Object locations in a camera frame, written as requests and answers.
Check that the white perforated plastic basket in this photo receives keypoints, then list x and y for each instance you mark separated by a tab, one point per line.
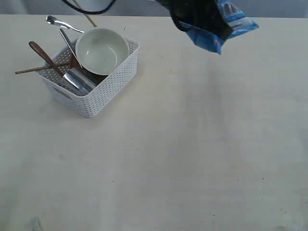
92	103

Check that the wooden chopstick back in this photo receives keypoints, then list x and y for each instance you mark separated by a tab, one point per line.
87	16

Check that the wooden handled metal scoop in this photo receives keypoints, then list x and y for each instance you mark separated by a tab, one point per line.
72	78

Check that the silver fork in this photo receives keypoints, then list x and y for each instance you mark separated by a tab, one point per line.
56	22

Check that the brown round plate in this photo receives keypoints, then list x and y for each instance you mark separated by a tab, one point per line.
97	79

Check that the white ceramic bowl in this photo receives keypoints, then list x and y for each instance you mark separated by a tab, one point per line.
101	50

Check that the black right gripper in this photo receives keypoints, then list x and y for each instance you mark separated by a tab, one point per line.
197	14

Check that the blue snack bag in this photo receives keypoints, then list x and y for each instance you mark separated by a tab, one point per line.
234	17

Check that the silver table knife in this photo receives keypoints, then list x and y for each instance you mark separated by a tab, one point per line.
71	47

